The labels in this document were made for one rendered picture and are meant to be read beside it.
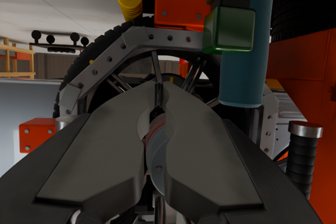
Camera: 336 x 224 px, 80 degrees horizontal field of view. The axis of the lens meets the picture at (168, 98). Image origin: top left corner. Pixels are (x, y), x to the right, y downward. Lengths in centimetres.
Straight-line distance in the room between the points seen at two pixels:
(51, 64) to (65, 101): 1108
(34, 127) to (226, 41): 47
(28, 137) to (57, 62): 1093
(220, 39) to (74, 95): 39
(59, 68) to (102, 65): 1095
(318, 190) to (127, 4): 78
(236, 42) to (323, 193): 69
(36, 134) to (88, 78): 18
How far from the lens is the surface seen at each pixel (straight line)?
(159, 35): 49
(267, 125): 59
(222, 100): 42
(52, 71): 1157
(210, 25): 20
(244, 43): 20
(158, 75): 59
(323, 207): 85
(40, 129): 55
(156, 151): 36
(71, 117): 30
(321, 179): 83
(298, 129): 36
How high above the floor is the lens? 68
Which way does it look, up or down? 7 degrees up
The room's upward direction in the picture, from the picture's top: 177 degrees counter-clockwise
